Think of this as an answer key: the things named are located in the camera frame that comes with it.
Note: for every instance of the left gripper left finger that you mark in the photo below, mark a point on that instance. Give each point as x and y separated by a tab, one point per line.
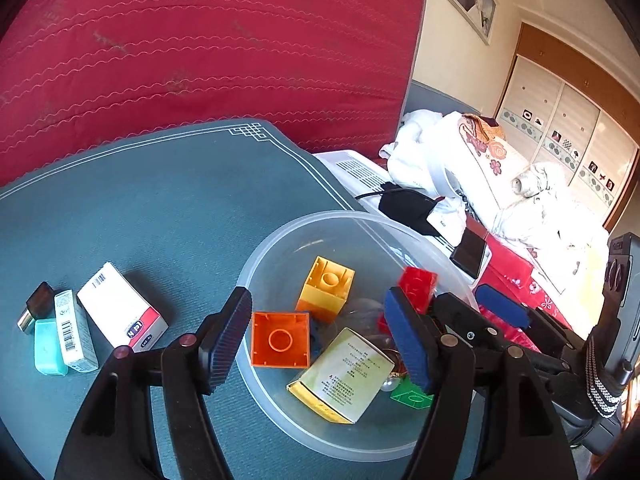
112	436

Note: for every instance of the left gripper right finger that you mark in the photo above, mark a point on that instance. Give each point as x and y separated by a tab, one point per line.
522	436

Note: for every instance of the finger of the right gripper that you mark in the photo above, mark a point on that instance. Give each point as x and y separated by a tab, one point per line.
514	314
451	310

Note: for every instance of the red toy brick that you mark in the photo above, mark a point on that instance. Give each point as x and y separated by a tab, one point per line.
418	285

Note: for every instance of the pink green toy brick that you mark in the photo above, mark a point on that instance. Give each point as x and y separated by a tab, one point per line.
411	395

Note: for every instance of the small teal white box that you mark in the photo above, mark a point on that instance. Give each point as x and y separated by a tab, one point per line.
74	334

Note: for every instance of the teal soap-shaped case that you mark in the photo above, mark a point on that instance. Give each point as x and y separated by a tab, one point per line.
48	356

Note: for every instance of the white red medicine box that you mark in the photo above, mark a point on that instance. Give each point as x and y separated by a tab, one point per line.
121	314

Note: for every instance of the yellow orange toy brick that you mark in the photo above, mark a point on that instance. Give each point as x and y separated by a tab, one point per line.
325	290

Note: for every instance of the white yellow medicine box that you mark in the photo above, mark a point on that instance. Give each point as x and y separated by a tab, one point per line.
344	380

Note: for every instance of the blue toy brick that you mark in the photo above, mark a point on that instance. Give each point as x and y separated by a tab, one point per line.
315	339

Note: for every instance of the dark brown lipstick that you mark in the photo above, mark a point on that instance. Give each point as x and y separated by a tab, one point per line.
38	306

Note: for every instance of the green orange toy brick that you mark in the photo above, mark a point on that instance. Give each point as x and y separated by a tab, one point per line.
280	340

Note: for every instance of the gloved right hand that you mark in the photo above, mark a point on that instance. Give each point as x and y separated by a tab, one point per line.
612	349

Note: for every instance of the red bedding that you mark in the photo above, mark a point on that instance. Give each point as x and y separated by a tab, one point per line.
512	275

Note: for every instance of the black smartphone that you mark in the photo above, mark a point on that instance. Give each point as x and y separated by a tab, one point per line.
469	255

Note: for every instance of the white clothes pile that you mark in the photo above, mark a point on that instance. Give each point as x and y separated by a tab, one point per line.
526	208

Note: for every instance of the black cloth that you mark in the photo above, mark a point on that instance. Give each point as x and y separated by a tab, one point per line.
408	207

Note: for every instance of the floral patterned cloth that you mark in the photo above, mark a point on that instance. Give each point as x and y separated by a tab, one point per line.
486	137

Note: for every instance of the clear plastic bowl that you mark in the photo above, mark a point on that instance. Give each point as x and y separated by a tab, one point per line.
378	250

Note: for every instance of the wooden wardrobe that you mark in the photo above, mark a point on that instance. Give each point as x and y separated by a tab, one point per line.
558	106

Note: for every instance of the teal table mat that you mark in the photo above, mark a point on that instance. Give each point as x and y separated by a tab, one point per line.
178	213

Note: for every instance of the red quilted mattress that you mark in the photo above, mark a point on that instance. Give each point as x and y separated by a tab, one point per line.
77	74

